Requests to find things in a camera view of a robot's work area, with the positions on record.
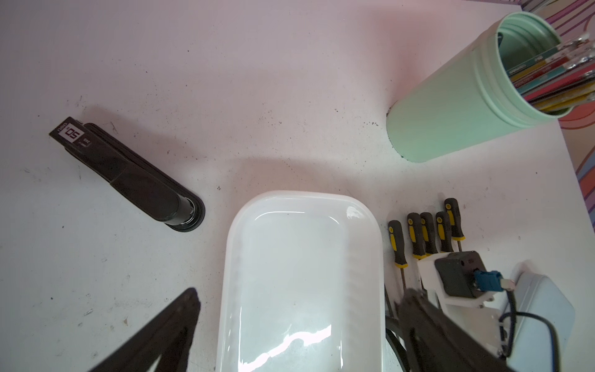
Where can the white plastic storage box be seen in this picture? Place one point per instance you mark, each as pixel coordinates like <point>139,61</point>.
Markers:
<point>303,286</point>

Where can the translucent box lid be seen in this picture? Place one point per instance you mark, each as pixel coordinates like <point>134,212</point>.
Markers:
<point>537,294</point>

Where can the file tool six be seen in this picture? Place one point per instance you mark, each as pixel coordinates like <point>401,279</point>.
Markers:
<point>453,211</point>

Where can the green pen cup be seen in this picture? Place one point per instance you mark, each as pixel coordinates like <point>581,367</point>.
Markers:
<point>470,99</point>

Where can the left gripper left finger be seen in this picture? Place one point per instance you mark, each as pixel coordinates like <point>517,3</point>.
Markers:
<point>164,343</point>

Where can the file tool three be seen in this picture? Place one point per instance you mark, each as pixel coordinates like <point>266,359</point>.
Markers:
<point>429,233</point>

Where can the pens in cup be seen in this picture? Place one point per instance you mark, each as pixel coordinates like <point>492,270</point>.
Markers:
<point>559,78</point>

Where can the file tool one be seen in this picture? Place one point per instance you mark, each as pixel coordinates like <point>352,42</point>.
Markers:
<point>444,230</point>

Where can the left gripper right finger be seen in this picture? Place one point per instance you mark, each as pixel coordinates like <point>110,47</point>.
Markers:
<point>433,342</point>

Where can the file tool four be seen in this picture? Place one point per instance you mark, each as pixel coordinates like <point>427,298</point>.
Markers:
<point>397,243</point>

